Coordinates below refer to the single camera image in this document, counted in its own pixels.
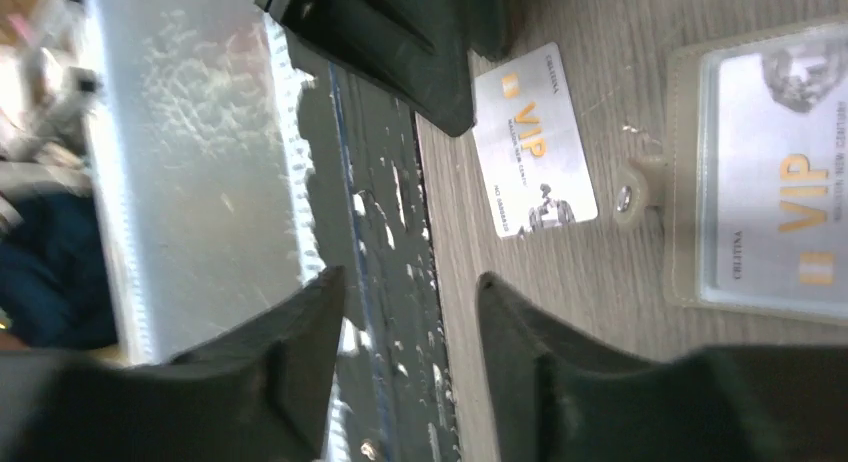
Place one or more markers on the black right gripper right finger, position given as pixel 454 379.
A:
pixel 559 394

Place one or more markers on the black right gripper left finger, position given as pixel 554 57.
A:
pixel 259 392

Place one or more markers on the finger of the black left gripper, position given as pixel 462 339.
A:
pixel 488 24
pixel 416 50

